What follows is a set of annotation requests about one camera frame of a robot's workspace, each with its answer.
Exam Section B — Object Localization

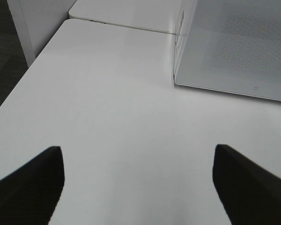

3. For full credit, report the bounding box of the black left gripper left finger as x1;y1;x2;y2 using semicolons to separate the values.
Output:
0;146;65;225

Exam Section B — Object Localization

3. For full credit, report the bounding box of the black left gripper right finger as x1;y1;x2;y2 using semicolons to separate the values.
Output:
212;144;281;225

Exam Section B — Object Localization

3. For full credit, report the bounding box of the white microwave door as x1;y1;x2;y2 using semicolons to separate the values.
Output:
176;0;281;101

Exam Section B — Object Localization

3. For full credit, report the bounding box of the white partition panel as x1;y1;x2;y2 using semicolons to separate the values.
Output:
7;0;75;66

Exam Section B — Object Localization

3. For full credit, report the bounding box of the white microwave oven body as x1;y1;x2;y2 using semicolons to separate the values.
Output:
172;0;198;87

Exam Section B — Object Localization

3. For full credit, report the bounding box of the white adjacent table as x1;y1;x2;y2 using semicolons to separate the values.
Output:
68;0;182;34

